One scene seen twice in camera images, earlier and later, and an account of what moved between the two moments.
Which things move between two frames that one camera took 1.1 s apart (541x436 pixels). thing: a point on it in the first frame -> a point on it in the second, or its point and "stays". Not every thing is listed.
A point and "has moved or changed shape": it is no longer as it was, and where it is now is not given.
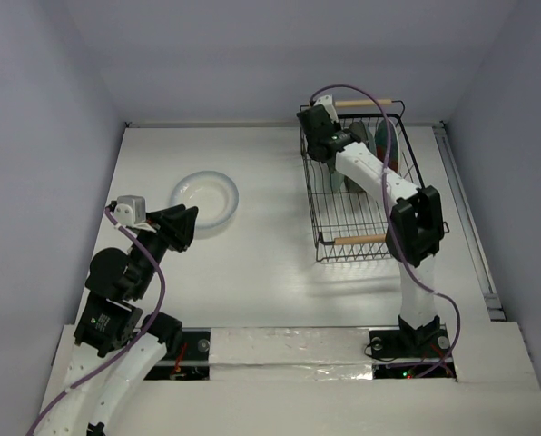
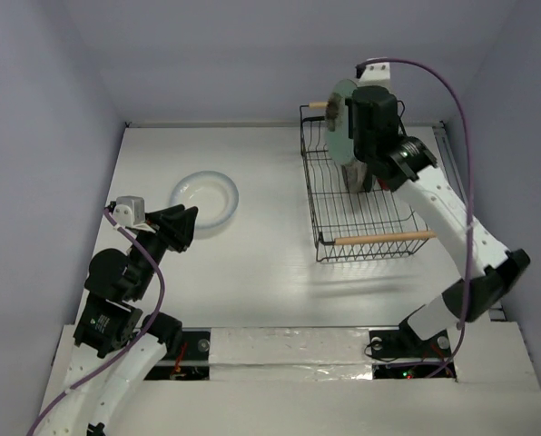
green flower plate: x=337 y=178 has moved or changed shape
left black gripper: x=180 y=231 stays
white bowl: x=214 y=193 stays
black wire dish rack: x=352 y=221 stays
